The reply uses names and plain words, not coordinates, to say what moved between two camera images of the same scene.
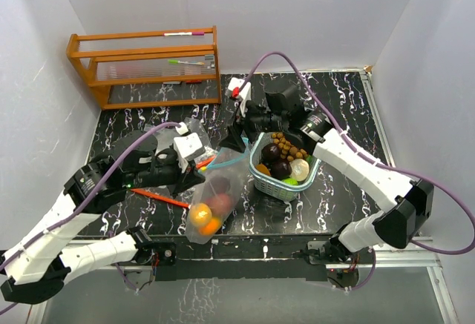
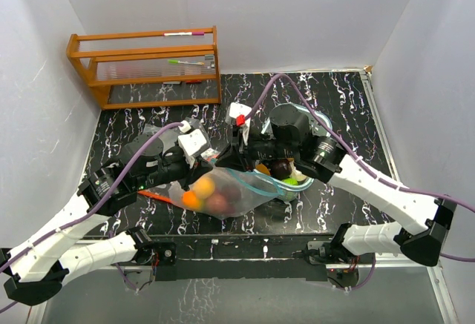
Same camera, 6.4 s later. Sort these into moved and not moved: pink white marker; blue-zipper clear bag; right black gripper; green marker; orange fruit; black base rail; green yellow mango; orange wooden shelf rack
Moved: blue-zipper clear bag; right black gripper; green yellow mango
Not moved: black base rail; pink white marker; green marker; orange wooden shelf rack; orange fruit
